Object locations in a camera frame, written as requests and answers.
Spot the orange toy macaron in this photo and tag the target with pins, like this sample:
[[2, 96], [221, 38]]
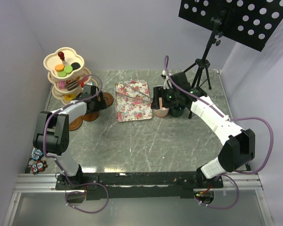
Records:
[[59, 67]]

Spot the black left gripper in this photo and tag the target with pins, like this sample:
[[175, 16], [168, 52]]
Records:
[[101, 104]]

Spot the cream three-tier dessert stand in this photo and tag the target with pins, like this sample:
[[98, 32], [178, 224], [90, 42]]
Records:
[[66, 56]]

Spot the brown wooden coaster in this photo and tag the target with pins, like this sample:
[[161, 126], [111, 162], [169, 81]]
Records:
[[91, 116], [109, 99], [75, 124]]

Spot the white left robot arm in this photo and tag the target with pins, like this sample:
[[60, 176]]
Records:
[[51, 134]]

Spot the aluminium frame rail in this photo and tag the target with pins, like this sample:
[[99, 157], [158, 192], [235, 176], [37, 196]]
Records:
[[28, 183]]

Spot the black toy cookie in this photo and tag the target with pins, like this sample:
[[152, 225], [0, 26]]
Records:
[[75, 65]]

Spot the pink mug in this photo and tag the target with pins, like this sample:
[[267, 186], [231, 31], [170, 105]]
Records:
[[163, 112]]

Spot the green toy macaron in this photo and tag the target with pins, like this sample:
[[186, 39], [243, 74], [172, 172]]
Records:
[[62, 74], [68, 69]]

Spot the yellow toy tart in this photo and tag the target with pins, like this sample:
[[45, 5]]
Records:
[[69, 97]]

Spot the floral serving tray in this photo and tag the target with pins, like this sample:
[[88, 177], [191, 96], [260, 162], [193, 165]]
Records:
[[133, 110]]

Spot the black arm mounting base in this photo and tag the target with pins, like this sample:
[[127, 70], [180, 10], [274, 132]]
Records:
[[98, 186]]

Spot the black perforated calibration board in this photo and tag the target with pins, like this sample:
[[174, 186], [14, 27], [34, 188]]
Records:
[[248, 22]]

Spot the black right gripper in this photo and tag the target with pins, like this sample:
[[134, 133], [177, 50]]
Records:
[[160, 92]]

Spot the chocolate layer toy cake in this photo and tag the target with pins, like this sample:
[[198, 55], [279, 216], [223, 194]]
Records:
[[71, 85]]

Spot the pink toy cake slice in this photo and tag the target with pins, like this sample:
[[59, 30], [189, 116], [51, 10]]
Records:
[[83, 79]]

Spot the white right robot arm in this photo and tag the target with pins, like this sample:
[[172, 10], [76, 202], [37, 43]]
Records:
[[238, 144]]

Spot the dark green mug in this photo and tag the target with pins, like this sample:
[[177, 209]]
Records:
[[177, 111]]

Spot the metal serving tongs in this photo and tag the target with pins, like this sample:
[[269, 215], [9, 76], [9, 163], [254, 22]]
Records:
[[129, 91]]

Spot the pink toy popsicle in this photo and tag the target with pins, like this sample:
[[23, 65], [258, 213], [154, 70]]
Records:
[[61, 85]]

